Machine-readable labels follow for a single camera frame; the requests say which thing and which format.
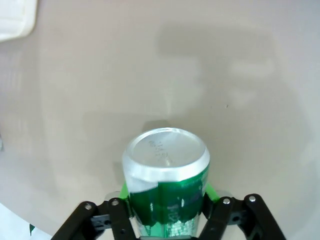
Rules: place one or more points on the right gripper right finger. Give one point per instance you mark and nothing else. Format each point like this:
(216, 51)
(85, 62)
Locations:
(225, 220)

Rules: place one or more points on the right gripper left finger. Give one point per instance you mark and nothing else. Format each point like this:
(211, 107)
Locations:
(110, 220)

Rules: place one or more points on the green drink can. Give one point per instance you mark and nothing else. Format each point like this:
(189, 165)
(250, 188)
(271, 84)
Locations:
(165, 160)

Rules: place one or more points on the cream shopping basket brown rim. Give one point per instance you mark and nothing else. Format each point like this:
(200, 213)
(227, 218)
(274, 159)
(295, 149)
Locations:
(13, 17)

